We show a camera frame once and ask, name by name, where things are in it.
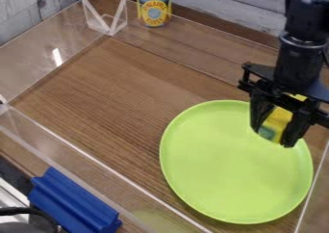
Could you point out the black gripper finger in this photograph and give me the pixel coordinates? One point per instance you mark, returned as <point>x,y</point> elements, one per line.
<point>261,108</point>
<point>299,124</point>

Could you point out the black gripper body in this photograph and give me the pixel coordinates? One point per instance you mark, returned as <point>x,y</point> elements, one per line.
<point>259,79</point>

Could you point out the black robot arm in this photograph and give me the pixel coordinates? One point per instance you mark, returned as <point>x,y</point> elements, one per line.
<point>304,44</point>

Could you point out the green plastic plate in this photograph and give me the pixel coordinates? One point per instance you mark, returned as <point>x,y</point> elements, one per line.
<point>228,173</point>

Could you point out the yellow labelled tin can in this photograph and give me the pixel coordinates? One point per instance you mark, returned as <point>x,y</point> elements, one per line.
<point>154,12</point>

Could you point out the blue plastic block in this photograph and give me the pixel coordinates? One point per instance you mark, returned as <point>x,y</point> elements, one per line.
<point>79,211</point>

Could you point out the clear acrylic enclosure wall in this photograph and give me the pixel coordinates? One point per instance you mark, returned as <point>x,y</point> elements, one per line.
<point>93,84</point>

